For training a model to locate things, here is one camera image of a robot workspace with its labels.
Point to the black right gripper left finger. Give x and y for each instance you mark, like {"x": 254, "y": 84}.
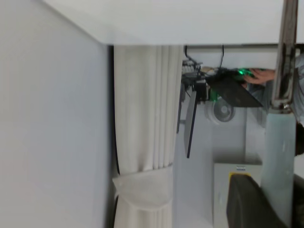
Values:
{"x": 247, "y": 206}

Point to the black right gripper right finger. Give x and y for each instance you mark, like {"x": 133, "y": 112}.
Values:
{"x": 299, "y": 204}

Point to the thin dark computer monitor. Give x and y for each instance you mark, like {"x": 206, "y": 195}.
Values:
{"x": 190, "y": 123}

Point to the black laptop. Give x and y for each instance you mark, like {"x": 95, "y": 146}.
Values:
{"x": 232, "y": 92}

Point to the grey cabinet with yellow label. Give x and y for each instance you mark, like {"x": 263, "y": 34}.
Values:
{"x": 221, "y": 202}

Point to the person in grey shirt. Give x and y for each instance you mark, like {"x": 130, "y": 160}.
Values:
{"x": 263, "y": 95}

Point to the bare hand of seated person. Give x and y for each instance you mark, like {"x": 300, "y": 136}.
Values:
{"x": 261, "y": 76}

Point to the white pleated curtain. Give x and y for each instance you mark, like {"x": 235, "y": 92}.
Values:
{"x": 142, "y": 107}

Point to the black electronics cluster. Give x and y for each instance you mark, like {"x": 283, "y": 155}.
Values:
{"x": 202, "y": 88}

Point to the white round fan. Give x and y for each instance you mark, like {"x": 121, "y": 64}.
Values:
{"x": 223, "y": 110}

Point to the green lit device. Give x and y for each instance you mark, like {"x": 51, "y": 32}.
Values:
{"x": 242, "y": 71}

